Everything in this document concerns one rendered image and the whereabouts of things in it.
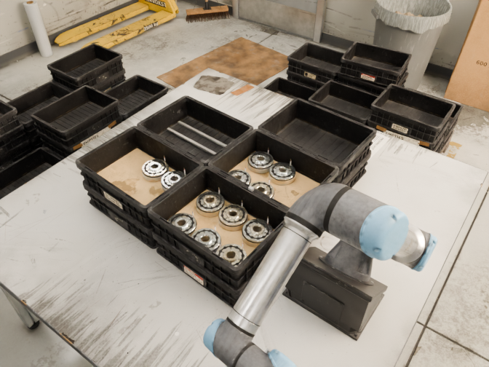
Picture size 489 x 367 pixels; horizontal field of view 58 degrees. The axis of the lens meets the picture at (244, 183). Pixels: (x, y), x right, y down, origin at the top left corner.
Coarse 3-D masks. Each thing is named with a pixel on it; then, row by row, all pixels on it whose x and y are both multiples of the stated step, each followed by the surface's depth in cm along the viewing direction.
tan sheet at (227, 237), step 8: (192, 200) 166; (184, 208) 163; (192, 208) 163; (200, 216) 160; (216, 216) 160; (248, 216) 160; (200, 224) 157; (208, 224) 157; (216, 224) 157; (224, 232) 154; (232, 232) 154; (240, 232) 154; (224, 240) 152; (232, 240) 152; (240, 240) 152; (248, 248) 149
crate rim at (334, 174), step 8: (248, 136) 178; (272, 136) 178; (288, 144) 174; (224, 152) 170; (304, 152) 170; (216, 160) 167; (320, 160) 167; (216, 168) 164; (336, 168) 164; (232, 176) 160; (328, 176) 160; (336, 176) 164; (320, 184) 157; (256, 192) 154; (272, 200) 152; (288, 208) 149
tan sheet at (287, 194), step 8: (240, 168) 179; (248, 168) 179; (256, 176) 175; (264, 176) 175; (296, 176) 175; (304, 176) 175; (272, 184) 172; (288, 184) 172; (296, 184) 172; (304, 184) 172; (312, 184) 172; (280, 192) 169; (288, 192) 169; (296, 192) 169; (304, 192) 169; (280, 200) 166; (288, 200) 166
